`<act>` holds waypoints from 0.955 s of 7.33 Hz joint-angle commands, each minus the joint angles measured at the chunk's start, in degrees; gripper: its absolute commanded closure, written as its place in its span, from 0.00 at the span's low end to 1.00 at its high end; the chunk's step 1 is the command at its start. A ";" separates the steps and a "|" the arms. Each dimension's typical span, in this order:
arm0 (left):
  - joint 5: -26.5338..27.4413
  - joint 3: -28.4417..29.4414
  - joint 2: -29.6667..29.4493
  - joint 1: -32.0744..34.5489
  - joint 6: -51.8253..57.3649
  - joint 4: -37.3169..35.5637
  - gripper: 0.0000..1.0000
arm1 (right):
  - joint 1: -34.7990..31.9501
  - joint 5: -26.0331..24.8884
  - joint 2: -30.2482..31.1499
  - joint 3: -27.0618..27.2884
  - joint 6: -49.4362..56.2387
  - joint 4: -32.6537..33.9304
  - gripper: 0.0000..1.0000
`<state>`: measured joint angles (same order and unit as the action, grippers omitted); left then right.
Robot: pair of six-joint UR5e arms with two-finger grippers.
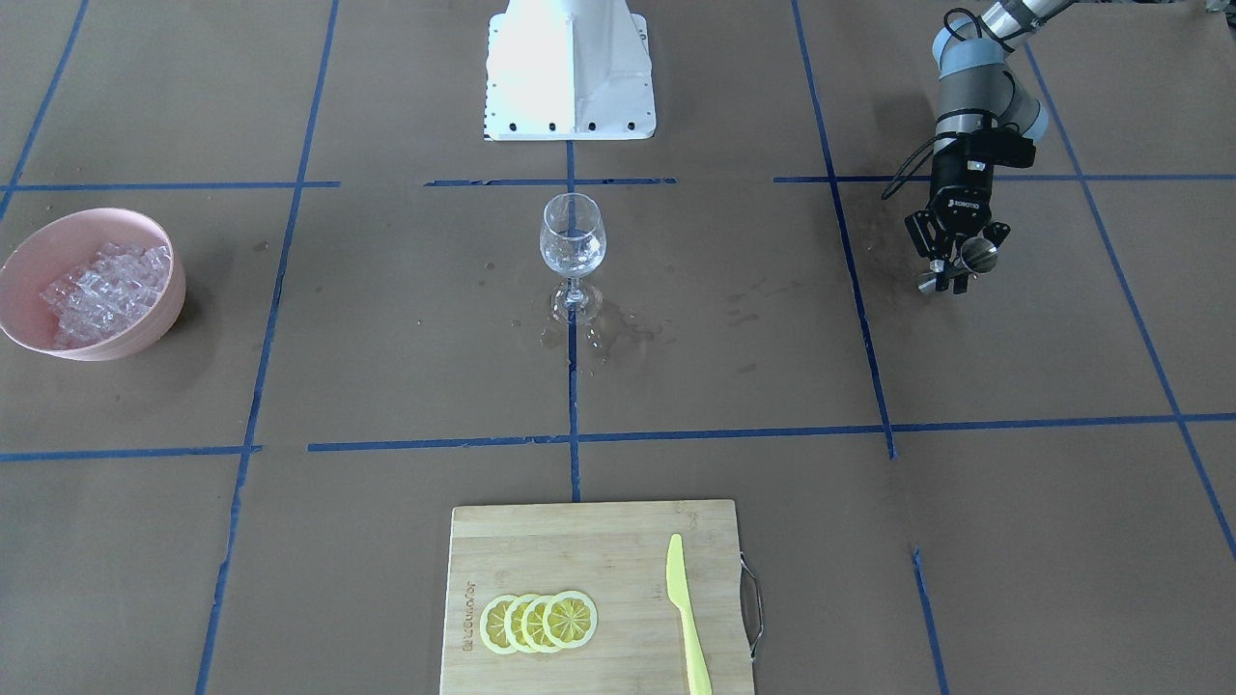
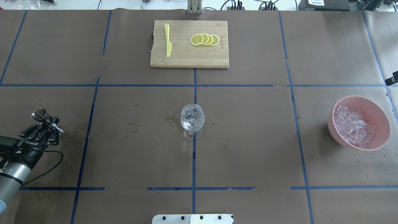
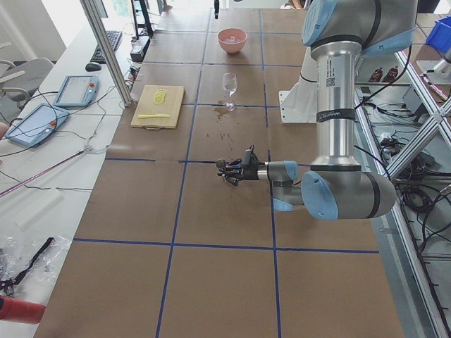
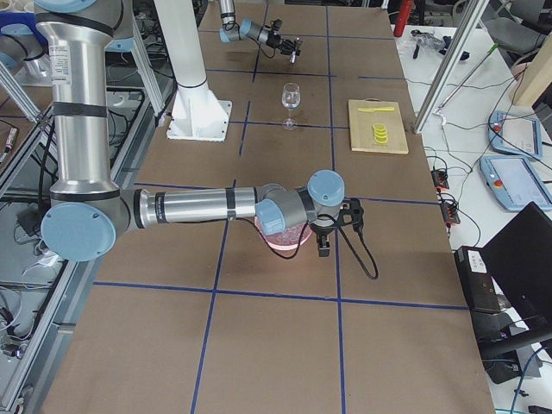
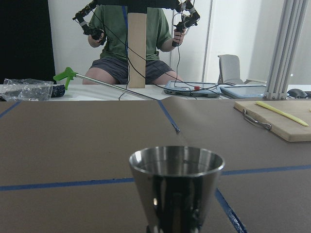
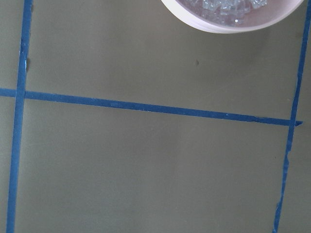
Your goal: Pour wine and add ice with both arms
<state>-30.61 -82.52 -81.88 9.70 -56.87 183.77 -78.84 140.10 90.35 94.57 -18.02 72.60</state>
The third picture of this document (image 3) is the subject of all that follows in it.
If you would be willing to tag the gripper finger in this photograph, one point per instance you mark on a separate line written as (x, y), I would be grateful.
(216, 8)

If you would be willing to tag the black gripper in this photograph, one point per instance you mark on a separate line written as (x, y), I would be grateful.
(249, 171)

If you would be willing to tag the steel double jigger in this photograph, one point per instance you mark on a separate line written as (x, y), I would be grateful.
(221, 164)

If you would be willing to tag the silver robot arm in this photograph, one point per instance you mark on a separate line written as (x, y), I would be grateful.
(335, 187)

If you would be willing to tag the clear ice cubes pile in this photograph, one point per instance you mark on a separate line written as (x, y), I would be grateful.
(232, 40)

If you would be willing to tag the clear wine glass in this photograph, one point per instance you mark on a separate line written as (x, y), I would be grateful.
(229, 83)

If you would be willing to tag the pink bowl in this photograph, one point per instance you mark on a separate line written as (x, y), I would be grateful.
(232, 48)

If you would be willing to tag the bamboo cutting board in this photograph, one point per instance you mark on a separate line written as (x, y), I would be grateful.
(172, 105)

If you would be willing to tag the yellow plastic knife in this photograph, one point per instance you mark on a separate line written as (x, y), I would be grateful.
(157, 115)

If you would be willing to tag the black computer mouse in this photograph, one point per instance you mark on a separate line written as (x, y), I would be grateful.
(92, 67)

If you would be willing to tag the reacher grabber stick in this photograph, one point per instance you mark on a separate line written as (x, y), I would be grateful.
(88, 148)

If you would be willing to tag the blue teach pendant far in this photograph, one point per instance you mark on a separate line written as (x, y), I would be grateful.
(77, 91)

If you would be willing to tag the blue teach pendant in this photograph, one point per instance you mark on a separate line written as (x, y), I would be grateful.
(38, 125)
(77, 91)

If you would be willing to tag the blue teach pendant near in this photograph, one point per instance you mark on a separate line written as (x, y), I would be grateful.
(38, 125)

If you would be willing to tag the blue storage bin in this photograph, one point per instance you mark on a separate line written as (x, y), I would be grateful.
(440, 36)

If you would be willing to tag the red fire extinguisher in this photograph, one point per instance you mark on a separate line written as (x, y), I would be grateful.
(19, 311)

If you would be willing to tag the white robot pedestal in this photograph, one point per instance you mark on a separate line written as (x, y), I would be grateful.
(299, 105)

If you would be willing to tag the aluminium frame post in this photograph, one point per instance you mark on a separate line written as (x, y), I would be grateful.
(93, 16)

